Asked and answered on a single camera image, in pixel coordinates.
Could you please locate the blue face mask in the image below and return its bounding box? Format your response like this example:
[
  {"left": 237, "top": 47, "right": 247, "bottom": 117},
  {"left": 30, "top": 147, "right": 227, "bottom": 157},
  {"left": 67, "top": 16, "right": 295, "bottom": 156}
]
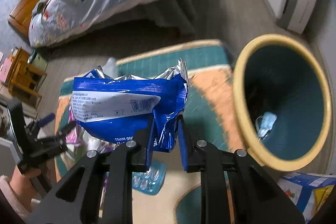
[{"left": 255, "top": 112, "right": 277, "bottom": 140}]

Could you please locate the patterned teal orange rug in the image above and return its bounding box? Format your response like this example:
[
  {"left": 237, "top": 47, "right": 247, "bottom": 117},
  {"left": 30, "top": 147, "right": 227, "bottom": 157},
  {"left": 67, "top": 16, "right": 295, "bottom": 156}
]
[{"left": 53, "top": 39, "right": 247, "bottom": 224}]

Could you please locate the clear plastic bag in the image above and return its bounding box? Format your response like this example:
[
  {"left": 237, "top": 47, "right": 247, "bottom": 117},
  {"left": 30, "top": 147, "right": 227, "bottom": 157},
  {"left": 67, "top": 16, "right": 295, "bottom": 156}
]
[{"left": 102, "top": 57, "right": 119, "bottom": 79}]

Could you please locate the left hand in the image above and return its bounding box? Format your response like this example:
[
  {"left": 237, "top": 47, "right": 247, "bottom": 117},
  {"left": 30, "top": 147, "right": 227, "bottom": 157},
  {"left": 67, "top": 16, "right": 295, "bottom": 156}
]
[{"left": 9, "top": 166, "right": 41, "bottom": 212}]

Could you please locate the teal yellow-rimmed trash bin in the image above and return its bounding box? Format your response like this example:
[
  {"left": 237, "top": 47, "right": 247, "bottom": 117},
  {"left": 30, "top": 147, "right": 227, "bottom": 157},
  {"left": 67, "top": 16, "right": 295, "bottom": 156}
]
[{"left": 233, "top": 34, "right": 332, "bottom": 172}]

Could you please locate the colourful cardboard box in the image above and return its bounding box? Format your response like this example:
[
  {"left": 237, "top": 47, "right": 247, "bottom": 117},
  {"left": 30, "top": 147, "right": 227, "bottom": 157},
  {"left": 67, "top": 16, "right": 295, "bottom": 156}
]
[{"left": 277, "top": 172, "right": 335, "bottom": 223}]

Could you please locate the wooden stool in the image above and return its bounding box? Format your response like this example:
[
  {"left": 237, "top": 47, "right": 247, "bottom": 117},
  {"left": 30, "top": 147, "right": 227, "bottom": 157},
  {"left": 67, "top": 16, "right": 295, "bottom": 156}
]
[{"left": 6, "top": 47, "right": 47, "bottom": 108}]

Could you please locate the green small bin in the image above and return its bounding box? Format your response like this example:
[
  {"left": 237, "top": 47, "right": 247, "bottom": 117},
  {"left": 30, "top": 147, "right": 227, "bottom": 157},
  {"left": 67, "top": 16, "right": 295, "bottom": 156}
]
[{"left": 27, "top": 50, "right": 48, "bottom": 71}]

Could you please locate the blue wipes package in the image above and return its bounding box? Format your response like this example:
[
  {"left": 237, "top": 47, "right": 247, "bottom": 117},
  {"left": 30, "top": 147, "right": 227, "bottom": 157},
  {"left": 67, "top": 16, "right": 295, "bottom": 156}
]
[{"left": 71, "top": 59, "right": 189, "bottom": 152}]

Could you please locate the blue blister pack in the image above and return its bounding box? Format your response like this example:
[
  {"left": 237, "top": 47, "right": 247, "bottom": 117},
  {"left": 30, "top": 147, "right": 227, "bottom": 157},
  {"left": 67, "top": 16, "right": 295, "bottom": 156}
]
[{"left": 132, "top": 161, "right": 167, "bottom": 196}]

